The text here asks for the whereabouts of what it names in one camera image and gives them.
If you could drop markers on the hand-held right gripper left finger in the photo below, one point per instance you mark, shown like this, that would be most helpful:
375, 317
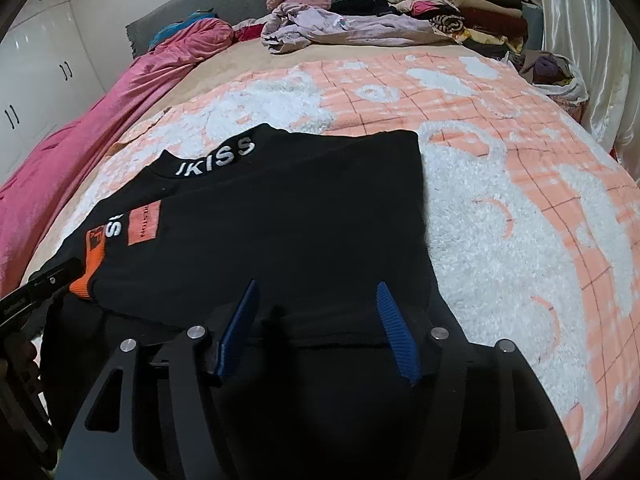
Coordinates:
235, 332

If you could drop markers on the stack of folded clothes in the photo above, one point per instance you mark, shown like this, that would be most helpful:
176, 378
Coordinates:
475, 5

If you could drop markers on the orange and white fluffy blanket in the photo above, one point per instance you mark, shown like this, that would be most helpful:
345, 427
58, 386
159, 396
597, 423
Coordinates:
500, 210

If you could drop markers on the white wardrobe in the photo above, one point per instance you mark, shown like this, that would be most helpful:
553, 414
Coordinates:
45, 60

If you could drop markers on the person's left hand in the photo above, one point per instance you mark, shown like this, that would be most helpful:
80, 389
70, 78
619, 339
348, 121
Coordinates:
24, 367

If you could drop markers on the cream satin curtain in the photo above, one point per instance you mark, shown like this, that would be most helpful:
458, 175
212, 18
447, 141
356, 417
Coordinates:
585, 35

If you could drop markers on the grey blue cushion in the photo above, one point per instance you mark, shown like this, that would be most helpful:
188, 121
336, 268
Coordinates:
534, 25

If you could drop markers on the pink quilt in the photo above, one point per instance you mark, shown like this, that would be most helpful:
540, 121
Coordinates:
75, 135

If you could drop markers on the black crumpled garment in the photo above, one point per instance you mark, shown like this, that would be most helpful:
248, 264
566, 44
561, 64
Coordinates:
360, 6

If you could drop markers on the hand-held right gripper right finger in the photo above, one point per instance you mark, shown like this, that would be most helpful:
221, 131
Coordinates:
396, 332

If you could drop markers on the black sweater with orange patches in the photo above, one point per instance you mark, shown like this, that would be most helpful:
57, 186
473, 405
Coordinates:
280, 220

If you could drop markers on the lilac crumpled garment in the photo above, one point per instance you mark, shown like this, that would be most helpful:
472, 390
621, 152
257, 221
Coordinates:
350, 27

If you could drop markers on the magenta cloth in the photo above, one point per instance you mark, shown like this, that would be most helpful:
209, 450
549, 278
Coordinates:
247, 32

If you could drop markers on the white bag of clothes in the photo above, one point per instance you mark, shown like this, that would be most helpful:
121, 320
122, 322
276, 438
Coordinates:
555, 72

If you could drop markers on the teal cloth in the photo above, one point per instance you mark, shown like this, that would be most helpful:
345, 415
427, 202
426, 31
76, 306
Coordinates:
172, 27

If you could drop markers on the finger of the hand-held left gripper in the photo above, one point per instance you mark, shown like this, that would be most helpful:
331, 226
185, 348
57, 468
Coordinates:
57, 275

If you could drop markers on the beige bed sheet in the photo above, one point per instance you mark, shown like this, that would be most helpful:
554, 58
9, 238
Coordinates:
230, 72

